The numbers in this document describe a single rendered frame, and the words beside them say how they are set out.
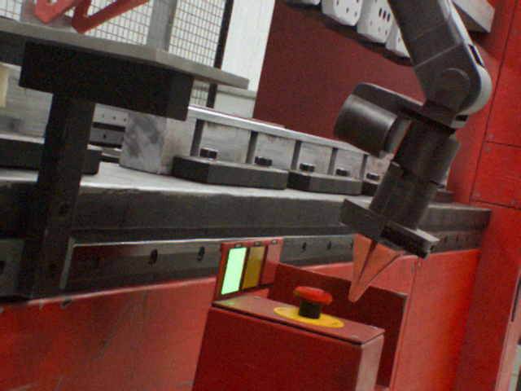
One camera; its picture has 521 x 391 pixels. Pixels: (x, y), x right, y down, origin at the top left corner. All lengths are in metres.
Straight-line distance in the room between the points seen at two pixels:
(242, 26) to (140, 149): 7.45
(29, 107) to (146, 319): 0.26
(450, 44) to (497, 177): 1.89
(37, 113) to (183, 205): 0.19
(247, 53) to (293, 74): 5.61
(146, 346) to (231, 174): 0.35
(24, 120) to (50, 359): 0.25
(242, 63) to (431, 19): 7.70
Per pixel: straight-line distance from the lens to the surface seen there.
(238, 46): 8.83
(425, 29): 1.14
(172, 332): 1.26
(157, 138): 1.40
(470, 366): 3.04
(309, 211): 1.60
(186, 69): 0.87
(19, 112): 1.13
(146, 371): 1.23
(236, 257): 1.09
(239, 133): 1.61
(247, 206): 1.38
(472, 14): 2.82
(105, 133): 1.79
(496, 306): 3.01
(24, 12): 0.96
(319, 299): 1.07
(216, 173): 1.43
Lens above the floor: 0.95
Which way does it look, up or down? 3 degrees down
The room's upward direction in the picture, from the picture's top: 11 degrees clockwise
